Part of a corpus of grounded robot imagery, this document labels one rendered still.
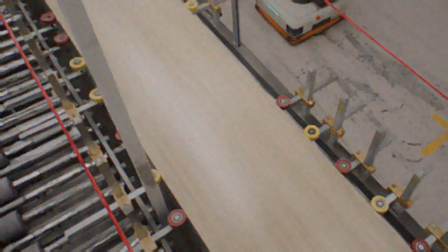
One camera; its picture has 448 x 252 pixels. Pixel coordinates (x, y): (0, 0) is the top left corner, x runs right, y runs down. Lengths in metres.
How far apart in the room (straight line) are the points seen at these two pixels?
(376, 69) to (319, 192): 2.01
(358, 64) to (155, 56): 1.93
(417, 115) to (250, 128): 1.79
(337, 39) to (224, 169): 2.27
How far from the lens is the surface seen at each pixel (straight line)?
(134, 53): 2.64
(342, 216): 2.00
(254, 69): 2.74
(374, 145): 2.07
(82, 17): 1.19
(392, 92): 3.70
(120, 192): 2.14
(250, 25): 4.09
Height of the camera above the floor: 2.71
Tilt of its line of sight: 51 degrees down
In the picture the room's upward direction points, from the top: 6 degrees clockwise
